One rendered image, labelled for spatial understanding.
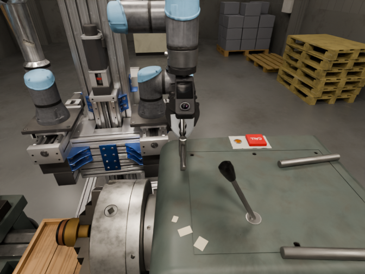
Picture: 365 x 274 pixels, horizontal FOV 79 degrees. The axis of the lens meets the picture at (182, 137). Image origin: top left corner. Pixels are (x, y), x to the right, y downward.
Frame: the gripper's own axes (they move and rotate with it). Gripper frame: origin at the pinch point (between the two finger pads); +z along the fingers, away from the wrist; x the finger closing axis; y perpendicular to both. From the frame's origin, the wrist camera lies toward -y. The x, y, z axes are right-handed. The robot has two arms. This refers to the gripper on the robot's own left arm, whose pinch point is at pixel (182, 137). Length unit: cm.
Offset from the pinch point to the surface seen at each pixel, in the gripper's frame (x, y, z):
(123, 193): 16.7, -11.0, 11.3
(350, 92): -304, 306, 117
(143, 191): 11.4, -10.3, 11.4
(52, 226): 54, 3, 46
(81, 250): 28.9, -19.1, 25.2
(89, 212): 28.3, -10.2, 20.2
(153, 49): 67, 635, 117
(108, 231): 19.0, -20.7, 13.9
